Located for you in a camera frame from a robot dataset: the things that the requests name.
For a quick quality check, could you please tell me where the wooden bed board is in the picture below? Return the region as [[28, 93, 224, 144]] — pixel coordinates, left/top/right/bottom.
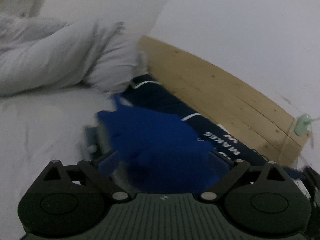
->
[[137, 35, 312, 167]]

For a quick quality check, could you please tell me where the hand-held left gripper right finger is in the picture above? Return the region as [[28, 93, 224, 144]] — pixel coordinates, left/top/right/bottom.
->
[[199, 150, 295, 202]]

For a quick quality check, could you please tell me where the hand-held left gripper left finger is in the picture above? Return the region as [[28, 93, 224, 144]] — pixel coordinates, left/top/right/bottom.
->
[[30, 150, 132, 202]]

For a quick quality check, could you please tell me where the royal blue polo shirt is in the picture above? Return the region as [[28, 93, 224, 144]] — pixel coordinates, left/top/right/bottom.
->
[[96, 94, 230, 195]]

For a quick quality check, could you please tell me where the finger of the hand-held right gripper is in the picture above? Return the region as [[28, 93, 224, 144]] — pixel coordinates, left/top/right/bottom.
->
[[284, 167, 304, 180]]

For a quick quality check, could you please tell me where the tree print light blue quilt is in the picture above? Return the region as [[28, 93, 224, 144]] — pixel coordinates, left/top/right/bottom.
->
[[0, 15, 148, 98]]

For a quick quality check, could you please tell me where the navy garment with white print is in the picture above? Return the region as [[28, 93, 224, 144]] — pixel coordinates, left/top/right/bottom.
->
[[120, 74, 269, 167]]

